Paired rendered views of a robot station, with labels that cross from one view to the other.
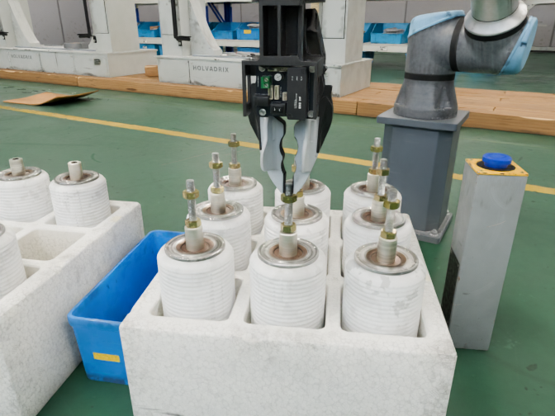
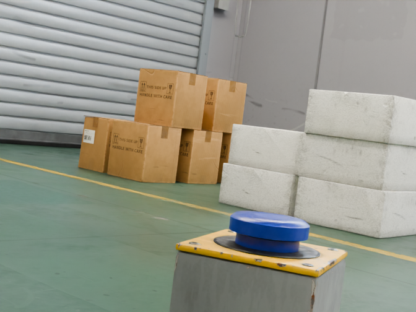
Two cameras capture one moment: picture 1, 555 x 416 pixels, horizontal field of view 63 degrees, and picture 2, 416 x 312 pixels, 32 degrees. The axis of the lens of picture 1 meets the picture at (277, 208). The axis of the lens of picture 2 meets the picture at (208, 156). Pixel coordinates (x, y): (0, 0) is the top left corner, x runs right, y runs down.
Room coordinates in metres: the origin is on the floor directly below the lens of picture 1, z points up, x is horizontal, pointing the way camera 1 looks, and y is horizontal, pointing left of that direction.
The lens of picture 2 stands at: (1.01, -0.27, 0.38)
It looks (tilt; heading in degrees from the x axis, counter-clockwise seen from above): 3 degrees down; 194
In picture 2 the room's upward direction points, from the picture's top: 7 degrees clockwise
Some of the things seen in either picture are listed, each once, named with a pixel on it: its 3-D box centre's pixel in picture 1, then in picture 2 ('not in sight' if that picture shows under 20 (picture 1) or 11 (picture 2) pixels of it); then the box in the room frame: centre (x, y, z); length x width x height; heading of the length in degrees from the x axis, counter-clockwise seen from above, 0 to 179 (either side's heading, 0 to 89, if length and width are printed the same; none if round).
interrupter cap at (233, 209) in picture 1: (218, 210); not in sight; (0.62, 0.09, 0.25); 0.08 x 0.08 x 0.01
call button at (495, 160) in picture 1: (495, 162); (267, 236); (0.64, -0.33, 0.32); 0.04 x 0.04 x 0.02
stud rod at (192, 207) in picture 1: (192, 209); not in sight; (0.50, 0.10, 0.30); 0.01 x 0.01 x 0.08
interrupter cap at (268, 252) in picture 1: (287, 252); not in sight; (0.49, -0.01, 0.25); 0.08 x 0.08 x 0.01
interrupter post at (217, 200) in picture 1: (217, 202); not in sight; (0.62, 0.09, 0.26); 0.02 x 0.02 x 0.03
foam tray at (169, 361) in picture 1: (295, 305); not in sight; (0.61, -0.03, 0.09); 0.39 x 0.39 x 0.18; 83
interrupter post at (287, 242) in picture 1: (288, 243); not in sight; (0.49, -0.01, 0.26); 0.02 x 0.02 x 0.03
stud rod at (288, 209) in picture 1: (288, 213); not in sight; (0.49, -0.01, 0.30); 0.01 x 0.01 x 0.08
